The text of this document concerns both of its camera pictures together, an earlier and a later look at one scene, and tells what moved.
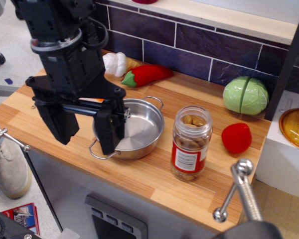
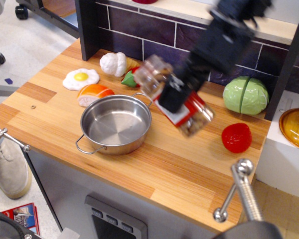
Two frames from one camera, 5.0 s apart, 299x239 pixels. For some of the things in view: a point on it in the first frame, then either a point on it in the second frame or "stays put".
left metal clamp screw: x=0 y=132 stays put
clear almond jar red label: x=191 y=142 to x=151 y=71
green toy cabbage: x=245 y=95 stays put
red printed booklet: x=27 y=215 stays put
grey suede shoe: x=10 y=168 stays put
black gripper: x=75 y=81 to x=217 y=50
